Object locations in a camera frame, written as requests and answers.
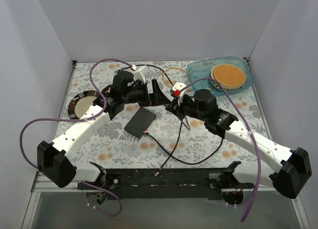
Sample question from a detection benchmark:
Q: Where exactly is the black ethernet cable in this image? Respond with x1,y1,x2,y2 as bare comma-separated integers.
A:
141,64,223,165

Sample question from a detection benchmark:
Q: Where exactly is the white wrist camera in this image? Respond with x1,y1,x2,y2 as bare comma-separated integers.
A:
131,65,146,83
171,82,186,105

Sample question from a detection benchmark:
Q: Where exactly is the black rimmed plate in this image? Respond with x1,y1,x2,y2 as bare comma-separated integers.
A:
68,90,99,120

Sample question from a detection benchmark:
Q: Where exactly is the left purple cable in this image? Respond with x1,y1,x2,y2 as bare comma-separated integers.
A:
19,58,136,170

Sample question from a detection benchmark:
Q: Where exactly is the black braided cable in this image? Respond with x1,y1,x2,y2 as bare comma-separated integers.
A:
159,114,186,170

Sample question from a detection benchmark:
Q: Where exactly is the aluminium frame rail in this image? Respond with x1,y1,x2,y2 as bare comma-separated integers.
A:
22,175,310,229

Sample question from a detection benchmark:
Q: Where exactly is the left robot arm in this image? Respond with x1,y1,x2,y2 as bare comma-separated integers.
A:
37,71,170,189

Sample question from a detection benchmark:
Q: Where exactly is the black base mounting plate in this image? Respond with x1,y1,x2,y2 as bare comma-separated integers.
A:
93,168,241,200

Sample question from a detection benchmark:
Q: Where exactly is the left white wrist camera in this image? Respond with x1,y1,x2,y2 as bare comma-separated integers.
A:
131,65,146,83

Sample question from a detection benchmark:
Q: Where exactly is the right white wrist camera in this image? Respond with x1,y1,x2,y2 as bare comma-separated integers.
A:
171,82,186,105

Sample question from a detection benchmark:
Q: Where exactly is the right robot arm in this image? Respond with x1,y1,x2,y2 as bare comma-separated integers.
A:
165,85,312,199

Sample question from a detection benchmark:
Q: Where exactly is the teal plastic tray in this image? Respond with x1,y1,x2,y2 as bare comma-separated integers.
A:
186,57,254,96

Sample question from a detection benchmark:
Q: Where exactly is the yellow ethernet cable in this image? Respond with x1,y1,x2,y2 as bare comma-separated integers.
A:
162,68,192,92

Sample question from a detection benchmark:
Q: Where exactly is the black network switch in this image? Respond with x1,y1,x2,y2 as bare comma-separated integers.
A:
124,107,156,139

